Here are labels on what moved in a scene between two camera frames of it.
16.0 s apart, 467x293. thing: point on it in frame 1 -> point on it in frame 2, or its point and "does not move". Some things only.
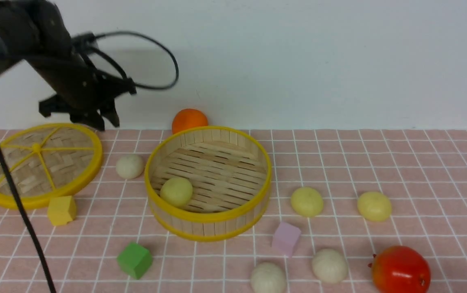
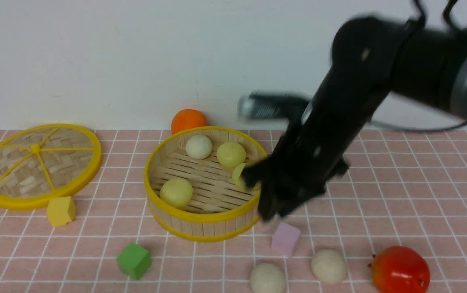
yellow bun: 176,192 does not move
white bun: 329,266 does not move
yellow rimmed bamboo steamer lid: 47,161 does not move
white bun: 268,277 does not move
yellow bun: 374,206 -> 237,177
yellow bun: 306,202 -> 230,154
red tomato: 400,269 does not move
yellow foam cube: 61,210 does not move
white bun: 129,166 -> 198,147
